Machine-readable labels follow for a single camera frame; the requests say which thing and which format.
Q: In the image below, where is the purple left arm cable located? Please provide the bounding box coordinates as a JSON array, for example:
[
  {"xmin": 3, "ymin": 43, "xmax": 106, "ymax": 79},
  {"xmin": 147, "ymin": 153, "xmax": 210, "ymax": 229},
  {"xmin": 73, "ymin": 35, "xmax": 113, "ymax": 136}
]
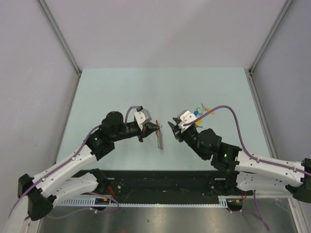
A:
[{"xmin": 8, "ymin": 105, "xmax": 143, "ymax": 224}]

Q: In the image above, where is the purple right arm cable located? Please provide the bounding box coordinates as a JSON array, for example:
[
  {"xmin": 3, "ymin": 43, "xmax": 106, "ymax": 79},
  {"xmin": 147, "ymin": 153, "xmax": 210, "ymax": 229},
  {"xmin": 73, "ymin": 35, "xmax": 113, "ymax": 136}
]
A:
[{"xmin": 182, "ymin": 105, "xmax": 311, "ymax": 231}]

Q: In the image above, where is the aluminium right corner post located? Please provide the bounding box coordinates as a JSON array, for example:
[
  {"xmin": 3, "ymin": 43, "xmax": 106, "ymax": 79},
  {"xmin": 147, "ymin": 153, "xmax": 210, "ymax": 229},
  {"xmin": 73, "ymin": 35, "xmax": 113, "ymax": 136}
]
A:
[{"xmin": 248, "ymin": 0, "xmax": 295, "ymax": 75}]

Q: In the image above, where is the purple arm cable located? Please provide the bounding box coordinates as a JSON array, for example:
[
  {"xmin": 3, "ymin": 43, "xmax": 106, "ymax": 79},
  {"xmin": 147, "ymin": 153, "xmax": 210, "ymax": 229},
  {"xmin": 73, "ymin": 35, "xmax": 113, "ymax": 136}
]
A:
[
  {"xmin": 8, "ymin": 105, "xmax": 143, "ymax": 224},
  {"xmin": 182, "ymin": 105, "xmax": 311, "ymax": 231}
]

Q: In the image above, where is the aluminium right side rail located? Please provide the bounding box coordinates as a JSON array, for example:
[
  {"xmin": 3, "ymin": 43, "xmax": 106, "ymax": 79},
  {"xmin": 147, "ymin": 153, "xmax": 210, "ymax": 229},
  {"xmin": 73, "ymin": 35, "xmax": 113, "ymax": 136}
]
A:
[{"xmin": 246, "ymin": 70, "xmax": 279, "ymax": 159}]

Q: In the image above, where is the green key tag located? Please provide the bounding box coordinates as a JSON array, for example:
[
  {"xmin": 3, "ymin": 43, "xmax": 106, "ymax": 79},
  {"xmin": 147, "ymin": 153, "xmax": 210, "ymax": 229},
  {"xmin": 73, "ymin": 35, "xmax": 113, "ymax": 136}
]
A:
[{"xmin": 196, "ymin": 107, "xmax": 203, "ymax": 116}]

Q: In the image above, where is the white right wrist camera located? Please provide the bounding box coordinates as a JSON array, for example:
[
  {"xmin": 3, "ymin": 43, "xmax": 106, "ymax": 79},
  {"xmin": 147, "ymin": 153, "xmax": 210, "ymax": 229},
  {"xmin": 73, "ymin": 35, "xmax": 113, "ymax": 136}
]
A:
[{"xmin": 177, "ymin": 110, "xmax": 197, "ymax": 133}]

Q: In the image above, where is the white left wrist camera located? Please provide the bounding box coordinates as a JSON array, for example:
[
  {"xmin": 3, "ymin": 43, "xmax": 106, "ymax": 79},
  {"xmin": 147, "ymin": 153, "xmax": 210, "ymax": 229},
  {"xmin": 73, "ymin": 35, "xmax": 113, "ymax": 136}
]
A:
[{"xmin": 134, "ymin": 106, "xmax": 152, "ymax": 131}]

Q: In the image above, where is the aluminium left corner post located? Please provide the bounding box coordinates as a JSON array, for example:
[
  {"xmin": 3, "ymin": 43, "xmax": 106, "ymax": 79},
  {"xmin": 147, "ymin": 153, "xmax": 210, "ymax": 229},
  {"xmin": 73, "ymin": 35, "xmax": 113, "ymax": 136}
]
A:
[{"xmin": 36, "ymin": 0, "xmax": 82, "ymax": 77}]

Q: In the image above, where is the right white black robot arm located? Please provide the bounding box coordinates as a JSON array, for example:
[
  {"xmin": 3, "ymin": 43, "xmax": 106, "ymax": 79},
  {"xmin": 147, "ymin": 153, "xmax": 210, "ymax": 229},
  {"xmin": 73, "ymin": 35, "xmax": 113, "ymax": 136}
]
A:
[{"xmin": 168, "ymin": 118, "xmax": 311, "ymax": 203}]

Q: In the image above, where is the aluminium corner post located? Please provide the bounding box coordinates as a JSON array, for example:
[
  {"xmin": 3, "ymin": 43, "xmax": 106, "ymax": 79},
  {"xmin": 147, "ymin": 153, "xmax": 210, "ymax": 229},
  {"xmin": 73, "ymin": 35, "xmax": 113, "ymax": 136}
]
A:
[
  {"xmin": 36, "ymin": 0, "xmax": 82, "ymax": 77},
  {"xmin": 248, "ymin": 0, "xmax": 295, "ymax": 75}
]

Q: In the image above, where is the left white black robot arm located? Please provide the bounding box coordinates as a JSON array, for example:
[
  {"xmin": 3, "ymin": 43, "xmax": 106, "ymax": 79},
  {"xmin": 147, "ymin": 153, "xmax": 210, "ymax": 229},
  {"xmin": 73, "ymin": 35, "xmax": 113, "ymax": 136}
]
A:
[{"xmin": 17, "ymin": 109, "xmax": 160, "ymax": 221}]

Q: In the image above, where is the black mounting base plate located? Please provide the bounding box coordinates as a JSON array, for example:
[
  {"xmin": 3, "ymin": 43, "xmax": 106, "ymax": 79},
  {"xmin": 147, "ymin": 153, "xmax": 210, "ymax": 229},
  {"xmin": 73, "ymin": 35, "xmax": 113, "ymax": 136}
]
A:
[{"xmin": 63, "ymin": 169, "xmax": 255, "ymax": 204}]

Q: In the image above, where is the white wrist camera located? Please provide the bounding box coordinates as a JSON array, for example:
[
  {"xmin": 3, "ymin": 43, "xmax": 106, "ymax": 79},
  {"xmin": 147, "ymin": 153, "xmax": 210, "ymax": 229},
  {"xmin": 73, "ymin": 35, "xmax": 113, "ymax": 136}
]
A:
[
  {"xmin": 134, "ymin": 106, "xmax": 152, "ymax": 131},
  {"xmin": 177, "ymin": 110, "xmax": 197, "ymax": 133}
]

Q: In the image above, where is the white slotted cable duct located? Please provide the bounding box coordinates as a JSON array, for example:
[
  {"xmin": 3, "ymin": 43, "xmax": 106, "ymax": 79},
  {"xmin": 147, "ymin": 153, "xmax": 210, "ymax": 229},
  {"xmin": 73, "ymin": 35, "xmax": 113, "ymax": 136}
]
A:
[{"xmin": 58, "ymin": 195, "xmax": 245, "ymax": 208}]

